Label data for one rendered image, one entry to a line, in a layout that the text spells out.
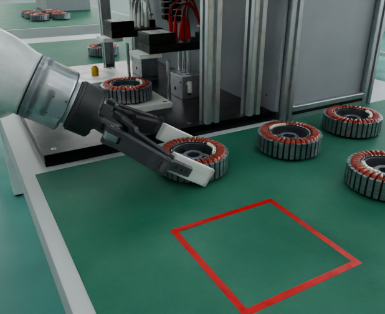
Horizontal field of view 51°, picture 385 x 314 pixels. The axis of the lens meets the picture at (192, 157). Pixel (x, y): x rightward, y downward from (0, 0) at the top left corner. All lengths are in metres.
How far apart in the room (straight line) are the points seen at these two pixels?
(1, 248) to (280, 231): 1.50
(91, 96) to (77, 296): 0.27
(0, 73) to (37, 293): 1.15
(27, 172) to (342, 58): 0.69
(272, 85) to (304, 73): 0.08
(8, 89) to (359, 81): 0.78
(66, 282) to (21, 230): 1.51
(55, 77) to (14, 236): 1.42
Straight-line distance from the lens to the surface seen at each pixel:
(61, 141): 0.76
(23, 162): 0.75
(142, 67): 1.16
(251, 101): 0.84
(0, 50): 0.57
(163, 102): 0.89
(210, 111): 0.79
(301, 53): 0.90
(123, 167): 0.68
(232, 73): 0.99
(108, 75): 1.15
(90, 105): 0.58
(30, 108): 0.58
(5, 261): 1.81
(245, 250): 0.49
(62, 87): 0.57
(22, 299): 1.61
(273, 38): 0.87
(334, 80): 0.99
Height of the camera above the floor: 1.05
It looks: 25 degrees down
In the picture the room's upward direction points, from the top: straight up
